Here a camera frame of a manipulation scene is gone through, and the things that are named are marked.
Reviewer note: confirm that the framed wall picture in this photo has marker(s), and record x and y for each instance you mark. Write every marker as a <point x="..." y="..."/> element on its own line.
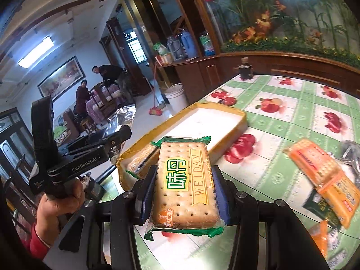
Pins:
<point x="60" y="78"/>

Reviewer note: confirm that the green cracker packet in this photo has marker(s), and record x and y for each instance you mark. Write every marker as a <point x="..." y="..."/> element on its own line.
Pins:
<point x="182" y="180"/>

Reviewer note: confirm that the ceiling light panel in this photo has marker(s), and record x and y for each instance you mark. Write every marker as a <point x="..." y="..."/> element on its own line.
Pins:
<point x="35" y="52"/>

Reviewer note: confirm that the red white box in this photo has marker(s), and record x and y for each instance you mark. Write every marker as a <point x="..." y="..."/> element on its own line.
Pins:
<point x="164" y="59"/>

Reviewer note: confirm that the orange biscuit bag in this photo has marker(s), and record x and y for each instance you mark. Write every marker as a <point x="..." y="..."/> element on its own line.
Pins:
<point x="343" y="199"/>

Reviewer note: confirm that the orange cracker packet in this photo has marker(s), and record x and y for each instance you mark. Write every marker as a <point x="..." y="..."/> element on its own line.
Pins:
<point x="312" y="160"/>

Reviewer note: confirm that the clear-wrapped cracker packet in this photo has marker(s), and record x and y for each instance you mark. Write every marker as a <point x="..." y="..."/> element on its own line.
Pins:
<point x="140" y="160"/>

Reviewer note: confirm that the dark green packet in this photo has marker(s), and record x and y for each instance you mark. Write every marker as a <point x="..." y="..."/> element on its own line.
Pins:
<point x="317" y="206"/>

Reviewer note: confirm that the fruit-print tablecloth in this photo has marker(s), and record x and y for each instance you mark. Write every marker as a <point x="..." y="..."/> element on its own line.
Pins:
<point x="281" y="135"/>

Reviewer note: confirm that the grey thermos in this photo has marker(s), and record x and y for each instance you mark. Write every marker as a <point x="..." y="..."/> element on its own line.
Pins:
<point x="174" y="49"/>

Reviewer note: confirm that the person's left hand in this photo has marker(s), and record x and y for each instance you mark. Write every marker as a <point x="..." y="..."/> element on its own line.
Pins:
<point x="50" y="216"/>

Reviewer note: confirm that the yellow cardboard box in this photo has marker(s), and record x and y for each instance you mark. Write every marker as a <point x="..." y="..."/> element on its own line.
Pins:
<point x="202" y="121"/>

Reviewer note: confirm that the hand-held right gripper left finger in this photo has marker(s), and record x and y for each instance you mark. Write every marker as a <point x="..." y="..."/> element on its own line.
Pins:
<point x="147" y="195"/>

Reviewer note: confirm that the red broom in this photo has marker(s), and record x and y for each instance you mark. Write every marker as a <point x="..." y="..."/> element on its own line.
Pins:
<point x="156" y="111"/>

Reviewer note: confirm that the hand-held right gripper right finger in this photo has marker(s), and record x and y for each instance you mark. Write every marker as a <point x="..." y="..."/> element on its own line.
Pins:
<point x="222" y="199"/>

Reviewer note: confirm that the grey patterned foil bag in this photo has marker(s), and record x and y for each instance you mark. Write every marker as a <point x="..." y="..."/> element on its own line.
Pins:
<point x="351" y="154"/>

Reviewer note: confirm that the tall wooden display cabinet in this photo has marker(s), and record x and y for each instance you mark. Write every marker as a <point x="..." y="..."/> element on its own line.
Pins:
<point x="123" y="11"/>

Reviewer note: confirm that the small black jar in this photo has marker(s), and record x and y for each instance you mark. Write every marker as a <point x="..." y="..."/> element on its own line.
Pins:
<point x="245" y="70"/>

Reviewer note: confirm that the green white bag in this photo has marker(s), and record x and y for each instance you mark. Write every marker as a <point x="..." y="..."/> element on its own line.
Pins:
<point x="160" y="49"/>

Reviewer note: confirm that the blue thermos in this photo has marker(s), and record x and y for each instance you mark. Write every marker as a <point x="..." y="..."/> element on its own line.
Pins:
<point x="189" y="45"/>

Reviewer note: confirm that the clear plastic bottle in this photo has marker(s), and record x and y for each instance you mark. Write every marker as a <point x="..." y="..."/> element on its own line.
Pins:
<point x="207" y="45"/>

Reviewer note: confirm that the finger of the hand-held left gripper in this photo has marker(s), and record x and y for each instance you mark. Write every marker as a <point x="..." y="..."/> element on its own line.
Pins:
<point x="84" y="142"/>
<point x="121" y="135"/>

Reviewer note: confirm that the silver foil bag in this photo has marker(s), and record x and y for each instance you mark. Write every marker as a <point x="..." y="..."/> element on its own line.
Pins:
<point x="123" y="115"/>

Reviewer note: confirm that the white plastic bucket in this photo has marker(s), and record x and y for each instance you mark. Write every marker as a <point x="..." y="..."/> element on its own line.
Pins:
<point x="175" y="95"/>

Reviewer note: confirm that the window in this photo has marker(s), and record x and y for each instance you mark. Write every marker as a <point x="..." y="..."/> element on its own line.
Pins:
<point x="136" y="47"/>

